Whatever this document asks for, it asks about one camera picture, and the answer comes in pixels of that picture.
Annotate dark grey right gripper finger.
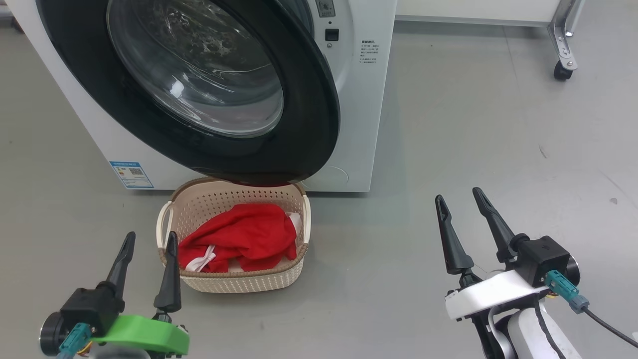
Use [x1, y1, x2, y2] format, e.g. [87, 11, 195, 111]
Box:
[472, 187, 519, 262]
[435, 194, 475, 275]

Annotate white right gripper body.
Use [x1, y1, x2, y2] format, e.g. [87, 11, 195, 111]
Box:
[445, 269, 549, 321]

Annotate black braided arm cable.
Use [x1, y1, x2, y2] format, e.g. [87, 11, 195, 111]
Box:
[533, 299, 569, 359]

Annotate red and white garment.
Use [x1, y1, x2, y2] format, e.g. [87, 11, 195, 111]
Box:
[178, 203, 302, 273]

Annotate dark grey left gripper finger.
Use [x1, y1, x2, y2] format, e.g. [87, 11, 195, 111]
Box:
[102, 231, 136, 300]
[154, 231, 182, 314]

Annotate cream perforated laundry basket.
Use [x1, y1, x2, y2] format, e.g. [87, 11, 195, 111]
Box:
[156, 177, 312, 293]

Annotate blue energy label sticker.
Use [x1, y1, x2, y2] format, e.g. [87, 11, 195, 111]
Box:
[109, 161, 155, 189]

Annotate metal cart leg with caster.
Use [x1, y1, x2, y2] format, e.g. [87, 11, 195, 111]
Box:
[396, 0, 586, 81]

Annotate black cable with teal connector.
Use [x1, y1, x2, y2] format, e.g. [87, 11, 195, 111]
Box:
[57, 323, 93, 359]
[544, 270, 638, 349]

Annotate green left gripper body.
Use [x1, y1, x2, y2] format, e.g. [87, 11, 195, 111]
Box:
[90, 314, 190, 357]

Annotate black round glass washer door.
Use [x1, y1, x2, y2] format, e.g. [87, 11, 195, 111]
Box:
[36, 0, 341, 186]

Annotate white front-load washing machine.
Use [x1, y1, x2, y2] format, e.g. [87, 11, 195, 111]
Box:
[5, 0, 398, 192]

